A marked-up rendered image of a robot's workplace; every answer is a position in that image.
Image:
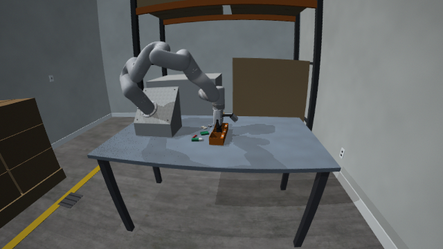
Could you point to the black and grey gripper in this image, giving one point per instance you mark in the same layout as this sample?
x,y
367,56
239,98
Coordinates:
x,y
218,119

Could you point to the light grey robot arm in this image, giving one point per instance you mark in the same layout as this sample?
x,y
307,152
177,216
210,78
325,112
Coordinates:
x,y
158,53

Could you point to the orange three-compartment tray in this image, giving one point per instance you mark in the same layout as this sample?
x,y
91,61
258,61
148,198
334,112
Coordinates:
x,y
218,138

